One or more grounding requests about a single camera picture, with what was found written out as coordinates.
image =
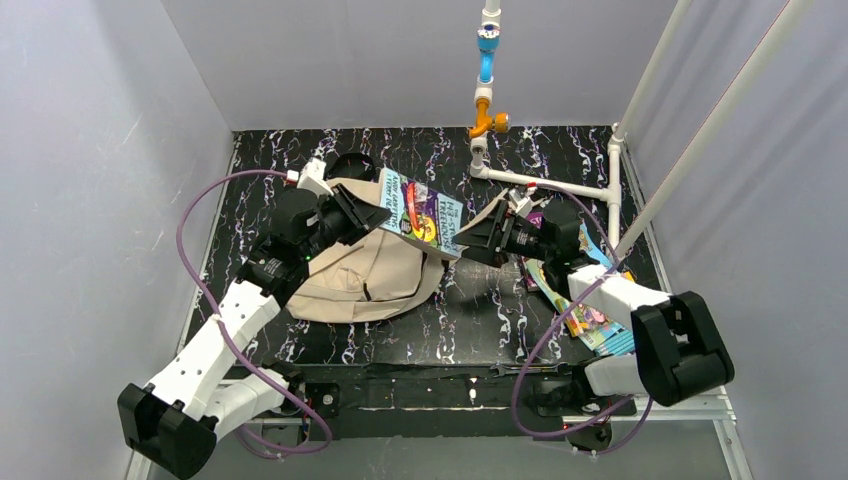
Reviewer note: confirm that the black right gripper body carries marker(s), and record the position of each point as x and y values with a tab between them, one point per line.
499	234

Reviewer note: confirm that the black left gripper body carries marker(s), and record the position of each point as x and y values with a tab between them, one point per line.
346	211

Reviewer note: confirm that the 143-storey treehouse book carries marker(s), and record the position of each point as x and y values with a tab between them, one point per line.
421	215

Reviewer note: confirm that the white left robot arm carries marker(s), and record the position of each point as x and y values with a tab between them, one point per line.
177	418

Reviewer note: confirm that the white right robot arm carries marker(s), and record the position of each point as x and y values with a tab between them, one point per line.
679	352

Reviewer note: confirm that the blue cartoon mouse book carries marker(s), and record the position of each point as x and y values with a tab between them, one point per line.
588	246

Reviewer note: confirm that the purple 117-storey treehouse book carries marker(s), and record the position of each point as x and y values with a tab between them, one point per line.
532	273

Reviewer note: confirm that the colourful crayon box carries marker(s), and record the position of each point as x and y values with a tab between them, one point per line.
584	322

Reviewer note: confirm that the light blue barcode book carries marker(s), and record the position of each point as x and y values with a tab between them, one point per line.
620	343

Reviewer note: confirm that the blue orange pipe fitting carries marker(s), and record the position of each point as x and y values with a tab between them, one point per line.
488	39

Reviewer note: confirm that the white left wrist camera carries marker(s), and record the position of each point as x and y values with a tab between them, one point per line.
311	178

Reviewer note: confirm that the white PVC pipe frame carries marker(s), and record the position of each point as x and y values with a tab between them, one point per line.
717	125

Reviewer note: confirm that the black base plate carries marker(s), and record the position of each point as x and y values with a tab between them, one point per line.
427	401

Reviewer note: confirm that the aluminium rail frame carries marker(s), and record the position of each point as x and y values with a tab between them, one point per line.
682	411

